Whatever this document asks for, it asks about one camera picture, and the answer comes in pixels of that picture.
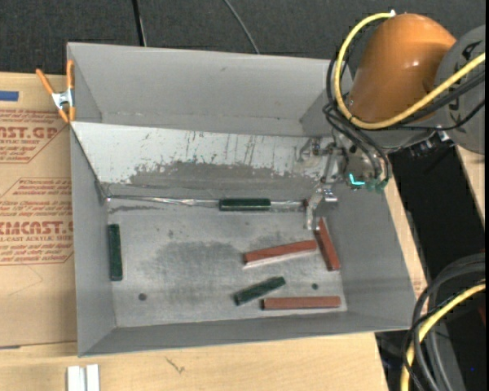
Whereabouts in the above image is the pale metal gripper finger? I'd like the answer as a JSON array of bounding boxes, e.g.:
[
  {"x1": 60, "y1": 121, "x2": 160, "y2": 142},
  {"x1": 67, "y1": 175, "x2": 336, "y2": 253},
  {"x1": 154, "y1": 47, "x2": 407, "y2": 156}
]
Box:
[
  {"x1": 306, "y1": 187, "x2": 339, "y2": 231},
  {"x1": 297, "y1": 138, "x2": 331, "y2": 167}
]

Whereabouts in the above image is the dark green flat block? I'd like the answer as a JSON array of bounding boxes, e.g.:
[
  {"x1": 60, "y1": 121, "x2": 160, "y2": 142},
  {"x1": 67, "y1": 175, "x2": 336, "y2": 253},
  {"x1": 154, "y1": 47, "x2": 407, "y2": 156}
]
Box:
[
  {"x1": 232, "y1": 275, "x2": 288, "y2": 307},
  {"x1": 218, "y1": 197, "x2": 272, "y2": 213},
  {"x1": 107, "y1": 223, "x2": 124, "y2": 282}
]

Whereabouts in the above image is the red-brown flat block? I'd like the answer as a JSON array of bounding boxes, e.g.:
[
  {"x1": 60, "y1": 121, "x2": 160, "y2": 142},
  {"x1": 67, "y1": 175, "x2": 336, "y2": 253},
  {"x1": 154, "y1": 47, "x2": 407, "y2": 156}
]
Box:
[
  {"x1": 242, "y1": 239, "x2": 319, "y2": 270},
  {"x1": 313, "y1": 216, "x2": 342, "y2": 272},
  {"x1": 261, "y1": 295, "x2": 342, "y2": 312}
]

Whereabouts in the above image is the brown cardboard board red print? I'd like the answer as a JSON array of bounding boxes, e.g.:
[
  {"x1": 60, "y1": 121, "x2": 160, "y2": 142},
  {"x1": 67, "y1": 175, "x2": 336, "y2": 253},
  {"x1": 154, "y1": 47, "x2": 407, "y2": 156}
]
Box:
[{"x1": 0, "y1": 70, "x2": 79, "y2": 350}]

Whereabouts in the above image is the grey metal bin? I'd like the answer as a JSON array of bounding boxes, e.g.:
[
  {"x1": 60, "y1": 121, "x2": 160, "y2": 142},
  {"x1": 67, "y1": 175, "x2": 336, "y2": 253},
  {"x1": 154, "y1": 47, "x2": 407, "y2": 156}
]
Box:
[{"x1": 66, "y1": 42, "x2": 421, "y2": 358}]

